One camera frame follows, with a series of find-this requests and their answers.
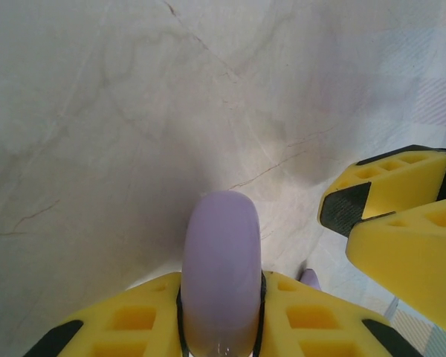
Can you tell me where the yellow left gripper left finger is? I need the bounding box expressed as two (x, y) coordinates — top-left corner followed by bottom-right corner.
(28, 271), (187, 357)

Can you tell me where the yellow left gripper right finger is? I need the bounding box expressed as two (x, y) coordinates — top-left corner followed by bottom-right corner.
(253, 270), (419, 357)

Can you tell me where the purple earbud charging case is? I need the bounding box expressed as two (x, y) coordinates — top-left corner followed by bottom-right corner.
(180, 188), (264, 357)

